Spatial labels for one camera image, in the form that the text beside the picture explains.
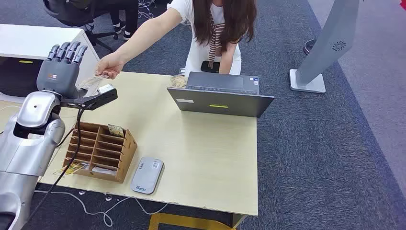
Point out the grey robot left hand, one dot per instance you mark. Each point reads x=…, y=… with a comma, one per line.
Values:
x=58, y=77

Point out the person's right hand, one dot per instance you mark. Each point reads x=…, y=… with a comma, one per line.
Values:
x=109, y=65

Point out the yellow patterned key card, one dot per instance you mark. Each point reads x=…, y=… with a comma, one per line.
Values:
x=71, y=168

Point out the person's left forearm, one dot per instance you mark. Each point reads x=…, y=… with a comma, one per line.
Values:
x=227, y=58

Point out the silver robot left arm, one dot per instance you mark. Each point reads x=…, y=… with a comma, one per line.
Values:
x=28, y=152

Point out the person's right forearm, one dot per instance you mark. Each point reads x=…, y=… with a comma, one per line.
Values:
x=136, y=43

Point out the seated person in background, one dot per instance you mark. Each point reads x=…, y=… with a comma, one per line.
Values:
x=130, y=12

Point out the wooden card organizer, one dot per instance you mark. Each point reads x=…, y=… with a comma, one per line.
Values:
x=127, y=158

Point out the white card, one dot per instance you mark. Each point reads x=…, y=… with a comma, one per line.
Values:
x=104, y=171

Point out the grey card reader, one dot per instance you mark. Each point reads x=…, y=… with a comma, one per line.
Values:
x=147, y=176

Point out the black monitor with yellow label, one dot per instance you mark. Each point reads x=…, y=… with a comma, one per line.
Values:
x=16, y=79

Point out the white cabinet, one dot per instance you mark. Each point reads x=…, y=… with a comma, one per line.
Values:
x=31, y=41

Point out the black office chair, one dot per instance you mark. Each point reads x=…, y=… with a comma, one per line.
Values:
x=68, y=14

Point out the small grey box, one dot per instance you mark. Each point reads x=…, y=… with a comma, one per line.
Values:
x=182, y=71

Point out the black phone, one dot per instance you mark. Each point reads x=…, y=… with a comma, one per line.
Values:
x=209, y=66

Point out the grey laptop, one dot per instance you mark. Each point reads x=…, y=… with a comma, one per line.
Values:
x=222, y=103

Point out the round dark floor base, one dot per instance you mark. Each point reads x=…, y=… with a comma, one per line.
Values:
x=308, y=47

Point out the grey kiosk stand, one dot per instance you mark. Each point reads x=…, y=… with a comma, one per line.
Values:
x=326, y=44

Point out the red object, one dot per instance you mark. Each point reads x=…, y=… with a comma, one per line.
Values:
x=403, y=3

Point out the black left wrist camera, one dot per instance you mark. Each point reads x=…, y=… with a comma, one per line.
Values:
x=98, y=98

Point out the yellow frame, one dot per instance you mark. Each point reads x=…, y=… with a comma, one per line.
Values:
x=177, y=219

